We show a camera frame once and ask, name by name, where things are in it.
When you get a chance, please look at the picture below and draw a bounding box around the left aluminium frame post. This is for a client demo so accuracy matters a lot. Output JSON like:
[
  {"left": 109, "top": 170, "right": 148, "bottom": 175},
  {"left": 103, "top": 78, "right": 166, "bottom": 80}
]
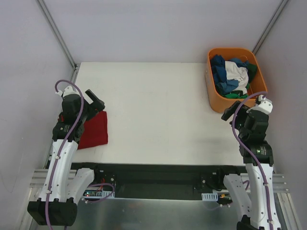
[{"left": 36, "top": 0, "right": 78, "bottom": 70}]

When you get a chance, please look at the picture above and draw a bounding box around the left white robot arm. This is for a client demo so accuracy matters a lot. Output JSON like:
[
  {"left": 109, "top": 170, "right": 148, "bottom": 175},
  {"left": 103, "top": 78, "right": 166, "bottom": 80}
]
[{"left": 27, "top": 86, "right": 105, "bottom": 229}]

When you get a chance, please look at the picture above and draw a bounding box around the light blue t shirt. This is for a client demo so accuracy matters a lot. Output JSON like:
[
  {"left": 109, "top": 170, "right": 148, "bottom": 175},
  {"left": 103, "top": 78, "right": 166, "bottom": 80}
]
[{"left": 211, "top": 55, "right": 248, "bottom": 95}]

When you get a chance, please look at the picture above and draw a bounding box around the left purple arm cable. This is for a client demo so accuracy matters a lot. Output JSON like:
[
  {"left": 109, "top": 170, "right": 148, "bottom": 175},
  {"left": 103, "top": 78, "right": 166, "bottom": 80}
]
[{"left": 45, "top": 80, "right": 85, "bottom": 230}]

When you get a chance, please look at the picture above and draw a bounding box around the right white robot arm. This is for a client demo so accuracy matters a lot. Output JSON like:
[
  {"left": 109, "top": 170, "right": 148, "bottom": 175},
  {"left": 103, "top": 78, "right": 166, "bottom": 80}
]
[{"left": 216, "top": 98, "right": 282, "bottom": 230}]

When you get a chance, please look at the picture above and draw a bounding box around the folded red t shirt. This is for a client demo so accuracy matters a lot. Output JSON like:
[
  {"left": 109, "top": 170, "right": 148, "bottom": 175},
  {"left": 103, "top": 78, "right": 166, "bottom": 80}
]
[{"left": 78, "top": 111, "right": 108, "bottom": 150}]

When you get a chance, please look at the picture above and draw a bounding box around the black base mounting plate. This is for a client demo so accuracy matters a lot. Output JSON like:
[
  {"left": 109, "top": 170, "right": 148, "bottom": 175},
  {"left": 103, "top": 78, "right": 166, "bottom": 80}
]
[{"left": 71, "top": 162, "right": 246, "bottom": 200}]

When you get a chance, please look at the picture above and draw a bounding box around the white cable duct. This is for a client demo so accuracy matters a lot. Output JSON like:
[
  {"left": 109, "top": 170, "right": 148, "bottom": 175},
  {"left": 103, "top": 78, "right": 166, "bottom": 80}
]
[
  {"left": 201, "top": 193, "right": 218, "bottom": 202},
  {"left": 83, "top": 190, "right": 115, "bottom": 200}
]

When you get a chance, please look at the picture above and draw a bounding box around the dark blue t shirt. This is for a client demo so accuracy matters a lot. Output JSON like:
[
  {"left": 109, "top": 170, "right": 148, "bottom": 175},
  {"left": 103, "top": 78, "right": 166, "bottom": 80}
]
[{"left": 210, "top": 55, "right": 227, "bottom": 95}]

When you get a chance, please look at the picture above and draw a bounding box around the right aluminium frame post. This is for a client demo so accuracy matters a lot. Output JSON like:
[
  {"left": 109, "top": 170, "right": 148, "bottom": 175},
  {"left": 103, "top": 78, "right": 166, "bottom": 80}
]
[{"left": 252, "top": 0, "right": 290, "bottom": 55}]

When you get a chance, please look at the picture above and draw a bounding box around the orange plastic bin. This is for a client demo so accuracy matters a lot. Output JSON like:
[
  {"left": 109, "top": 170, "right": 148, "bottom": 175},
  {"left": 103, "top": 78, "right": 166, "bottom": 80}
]
[{"left": 204, "top": 47, "right": 267, "bottom": 113}]

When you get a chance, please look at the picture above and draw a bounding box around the left white cable duct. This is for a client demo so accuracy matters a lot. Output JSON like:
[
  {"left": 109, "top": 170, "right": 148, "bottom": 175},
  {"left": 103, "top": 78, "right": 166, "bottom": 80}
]
[{"left": 83, "top": 190, "right": 115, "bottom": 200}]

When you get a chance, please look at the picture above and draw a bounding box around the right white cable duct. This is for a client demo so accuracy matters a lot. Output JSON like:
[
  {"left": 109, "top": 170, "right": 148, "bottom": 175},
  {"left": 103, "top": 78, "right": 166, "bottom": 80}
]
[{"left": 201, "top": 193, "right": 218, "bottom": 202}]

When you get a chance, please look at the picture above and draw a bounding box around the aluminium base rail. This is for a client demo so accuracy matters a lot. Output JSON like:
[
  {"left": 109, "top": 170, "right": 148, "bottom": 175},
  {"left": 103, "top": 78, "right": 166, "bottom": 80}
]
[{"left": 29, "top": 169, "right": 290, "bottom": 193}]

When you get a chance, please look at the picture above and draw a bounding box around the bright green t shirt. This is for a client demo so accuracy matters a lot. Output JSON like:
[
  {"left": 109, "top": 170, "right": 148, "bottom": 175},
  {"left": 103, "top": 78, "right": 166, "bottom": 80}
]
[{"left": 223, "top": 61, "right": 258, "bottom": 99}]

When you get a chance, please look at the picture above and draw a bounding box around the aluminium frame post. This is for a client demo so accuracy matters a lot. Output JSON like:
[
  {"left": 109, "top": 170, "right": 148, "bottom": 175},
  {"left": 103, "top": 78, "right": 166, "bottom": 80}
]
[
  {"left": 252, "top": 0, "right": 290, "bottom": 55},
  {"left": 36, "top": 0, "right": 78, "bottom": 70}
]

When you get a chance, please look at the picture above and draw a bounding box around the white and green t shirt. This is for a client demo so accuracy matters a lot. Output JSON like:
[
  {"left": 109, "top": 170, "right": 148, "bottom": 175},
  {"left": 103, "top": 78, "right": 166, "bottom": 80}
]
[{"left": 225, "top": 61, "right": 248, "bottom": 94}]

